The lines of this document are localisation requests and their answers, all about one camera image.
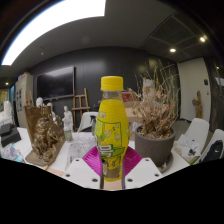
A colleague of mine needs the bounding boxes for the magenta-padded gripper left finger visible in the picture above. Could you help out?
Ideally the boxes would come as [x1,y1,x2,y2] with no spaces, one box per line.
[62,145,104,190]

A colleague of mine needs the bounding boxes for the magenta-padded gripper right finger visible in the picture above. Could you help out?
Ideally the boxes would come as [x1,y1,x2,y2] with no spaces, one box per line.
[121,145,164,190]

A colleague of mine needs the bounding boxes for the yellow drink bottle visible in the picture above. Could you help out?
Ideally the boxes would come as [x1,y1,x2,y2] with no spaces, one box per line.
[94,75,131,183]

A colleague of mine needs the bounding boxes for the printed sketch paper sheet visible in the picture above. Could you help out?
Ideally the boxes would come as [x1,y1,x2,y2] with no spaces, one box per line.
[64,133,98,171]

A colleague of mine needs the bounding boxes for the grey plant pot saucer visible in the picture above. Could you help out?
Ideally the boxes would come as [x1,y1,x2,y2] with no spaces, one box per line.
[156,151,174,174]

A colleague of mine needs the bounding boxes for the dried plant in grey pot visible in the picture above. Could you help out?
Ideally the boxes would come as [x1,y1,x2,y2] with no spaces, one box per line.
[133,61,181,168]

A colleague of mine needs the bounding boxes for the green-labelled spray bottle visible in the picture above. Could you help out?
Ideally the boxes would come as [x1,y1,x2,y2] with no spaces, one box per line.
[64,124,74,143]

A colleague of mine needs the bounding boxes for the white printed paper stack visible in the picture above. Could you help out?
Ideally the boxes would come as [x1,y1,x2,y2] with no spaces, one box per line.
[173,134,200,165]

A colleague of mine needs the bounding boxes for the brown carved relief sculpture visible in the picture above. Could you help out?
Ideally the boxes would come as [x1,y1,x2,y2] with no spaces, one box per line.
[23,105,67,168]

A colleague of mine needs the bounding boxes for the white chair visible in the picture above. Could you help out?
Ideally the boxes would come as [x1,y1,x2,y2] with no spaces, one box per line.
[184,117,210,154]
[193,128,224,164]
[77,111,99,133]

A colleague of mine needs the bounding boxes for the white plaster figurine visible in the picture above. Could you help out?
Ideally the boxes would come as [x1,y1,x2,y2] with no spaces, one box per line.
[62,105,74,133]

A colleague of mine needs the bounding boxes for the cardboard box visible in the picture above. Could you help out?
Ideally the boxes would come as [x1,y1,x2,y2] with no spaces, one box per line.
[124,100,148,124]

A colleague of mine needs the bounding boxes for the wooden easel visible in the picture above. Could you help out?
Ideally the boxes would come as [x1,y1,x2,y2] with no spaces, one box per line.
[71,87,92,132]

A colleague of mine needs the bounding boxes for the white plaster bust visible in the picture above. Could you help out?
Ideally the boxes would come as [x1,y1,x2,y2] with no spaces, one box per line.
[35,96,44,108]
[46,102,57,121]

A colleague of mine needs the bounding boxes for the black backpack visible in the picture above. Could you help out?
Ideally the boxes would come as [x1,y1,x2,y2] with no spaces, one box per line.
[199,139,224,163]

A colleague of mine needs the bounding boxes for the black flat boxes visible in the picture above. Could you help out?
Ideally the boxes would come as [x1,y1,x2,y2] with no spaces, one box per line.
[0,123,23,148]

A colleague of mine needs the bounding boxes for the small wooden figure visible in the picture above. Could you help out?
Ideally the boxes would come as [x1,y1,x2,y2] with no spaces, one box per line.
[192,90,204,119]

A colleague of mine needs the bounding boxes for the white cabinet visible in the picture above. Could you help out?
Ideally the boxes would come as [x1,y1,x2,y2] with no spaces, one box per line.
[14,73,34,129]

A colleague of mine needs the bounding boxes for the long ceiling light panel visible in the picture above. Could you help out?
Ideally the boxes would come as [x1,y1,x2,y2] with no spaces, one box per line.
[1,0,107,66]

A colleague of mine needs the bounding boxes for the black wall screen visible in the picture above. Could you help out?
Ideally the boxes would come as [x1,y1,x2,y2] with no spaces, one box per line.
[35,65,76,101]

